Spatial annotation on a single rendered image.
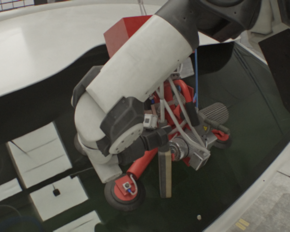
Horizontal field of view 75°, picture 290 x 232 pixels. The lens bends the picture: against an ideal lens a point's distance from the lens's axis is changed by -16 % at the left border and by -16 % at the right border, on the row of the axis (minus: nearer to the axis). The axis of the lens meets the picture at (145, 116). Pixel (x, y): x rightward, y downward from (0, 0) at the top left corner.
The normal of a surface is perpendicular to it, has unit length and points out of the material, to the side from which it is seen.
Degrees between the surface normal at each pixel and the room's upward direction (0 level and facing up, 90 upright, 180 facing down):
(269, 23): 123
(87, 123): 69
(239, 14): 75
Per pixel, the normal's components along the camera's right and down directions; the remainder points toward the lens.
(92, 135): -0.45, 0.09
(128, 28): 0.54, 0.00
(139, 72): 0.09, 0.30
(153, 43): -0.14, 0.09
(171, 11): -0.40, -0.18
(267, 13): -0.09, 0.59
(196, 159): -0.74, 0.22
